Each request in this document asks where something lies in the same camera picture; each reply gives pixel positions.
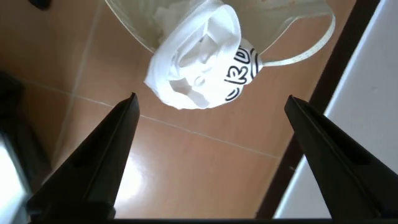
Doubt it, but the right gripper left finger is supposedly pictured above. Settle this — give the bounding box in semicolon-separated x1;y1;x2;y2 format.
25;92;141;220

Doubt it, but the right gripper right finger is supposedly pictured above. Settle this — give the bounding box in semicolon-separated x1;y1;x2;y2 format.
284;95;398;219

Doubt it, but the white laundry basket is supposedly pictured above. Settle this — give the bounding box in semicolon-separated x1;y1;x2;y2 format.
103;0;337;67

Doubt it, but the white printed garment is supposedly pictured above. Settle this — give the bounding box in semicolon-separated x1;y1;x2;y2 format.
143;0;265;111

